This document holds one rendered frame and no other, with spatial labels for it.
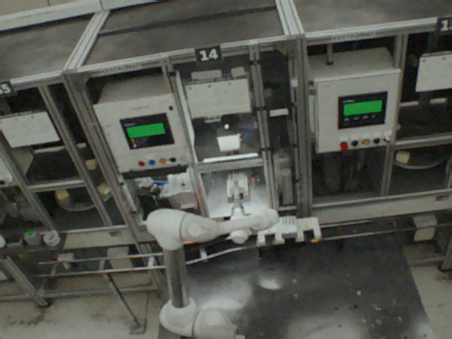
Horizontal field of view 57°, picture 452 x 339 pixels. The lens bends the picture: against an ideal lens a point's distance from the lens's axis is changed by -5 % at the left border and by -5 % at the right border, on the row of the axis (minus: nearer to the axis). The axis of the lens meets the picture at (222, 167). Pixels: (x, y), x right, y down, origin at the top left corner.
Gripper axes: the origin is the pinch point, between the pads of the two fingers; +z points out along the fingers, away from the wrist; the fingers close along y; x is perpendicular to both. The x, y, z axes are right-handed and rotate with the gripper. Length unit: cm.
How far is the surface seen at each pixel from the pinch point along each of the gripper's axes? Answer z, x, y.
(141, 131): -17, 41, 64
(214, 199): 1.8, 16.3, -9.5
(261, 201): -4.5, -14.2, -9.6
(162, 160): -15, 35, 43
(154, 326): -36, 78, -100
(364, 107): -17, -72, 62
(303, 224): -23.3, -37.8, -14.0
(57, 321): -27, 160, -100
